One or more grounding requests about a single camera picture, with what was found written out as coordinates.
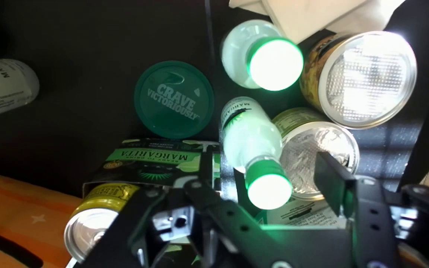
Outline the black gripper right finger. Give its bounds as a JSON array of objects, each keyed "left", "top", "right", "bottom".
[{"left": 316, "top": 150, "right": 429, "bottom": 268}]

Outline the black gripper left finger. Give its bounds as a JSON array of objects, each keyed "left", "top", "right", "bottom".
[{"left": 82, "top": 146, "right": 276, "bottom": 268}]

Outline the can with silver foil lid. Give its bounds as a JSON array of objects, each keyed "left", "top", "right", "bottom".
[{"left": 273, "top": 106, "right": 362, "bottom": 202}]

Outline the green margarita box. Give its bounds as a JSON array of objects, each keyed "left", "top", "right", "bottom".
[{"left": 81, "top": 137, "right": 224, "bottom": 192}]

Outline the yellow drink can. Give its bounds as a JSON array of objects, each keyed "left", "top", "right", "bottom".
[{"left": 63, "top": 182, "right": 142, "bottom": 265}]

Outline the green round lid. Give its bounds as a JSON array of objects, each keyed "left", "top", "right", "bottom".
[{"left": 133, "top": 59, "right": 218, "bottom": 141}]

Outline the yellow tin with foil lid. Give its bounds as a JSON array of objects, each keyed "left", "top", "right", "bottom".
[{"left": 300, "top": 28, "right": 420, "bottom": 131}]

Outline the brown cardboard face box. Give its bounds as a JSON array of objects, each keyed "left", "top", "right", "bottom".
[{"left": 0, "top": 167, "right": 85, "bottom": 268}]

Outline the loose white paper napkin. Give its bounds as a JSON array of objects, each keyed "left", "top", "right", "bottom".
[{"left": 228, "top": 0, "right": 407, "bottom": 45}]

